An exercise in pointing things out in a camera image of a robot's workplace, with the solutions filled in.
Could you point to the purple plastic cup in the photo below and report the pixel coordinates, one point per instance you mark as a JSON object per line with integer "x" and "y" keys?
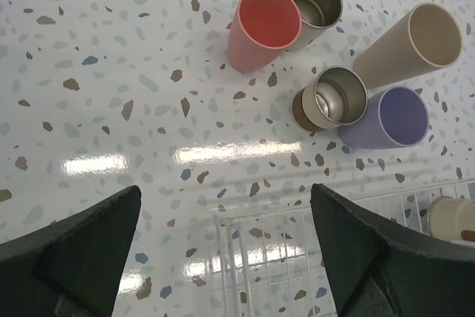
{"x": 395, "y": 118}

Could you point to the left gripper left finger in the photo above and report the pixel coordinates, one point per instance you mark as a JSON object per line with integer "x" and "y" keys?
{"x": 72, "y": 267}

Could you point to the cream steel cup brown band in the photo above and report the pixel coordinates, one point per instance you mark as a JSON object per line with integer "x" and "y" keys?
{"x": 451, "y": 219}

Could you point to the tall beige cup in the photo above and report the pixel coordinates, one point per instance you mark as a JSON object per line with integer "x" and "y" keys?
{"x": 426, "y": 39}

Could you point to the steel cup front middle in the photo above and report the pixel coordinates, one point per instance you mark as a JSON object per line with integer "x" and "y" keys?
{"x": 337, "y": 97}

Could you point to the red plastic cup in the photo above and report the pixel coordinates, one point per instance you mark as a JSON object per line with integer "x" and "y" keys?
{"x": 261, "y": 31}

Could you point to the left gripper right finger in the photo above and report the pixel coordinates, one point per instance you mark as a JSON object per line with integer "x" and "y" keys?
{"x": 376, "y": 267}

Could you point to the steel cup back row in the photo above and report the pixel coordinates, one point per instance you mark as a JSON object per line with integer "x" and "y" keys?
{"x": 316, "y": 17}

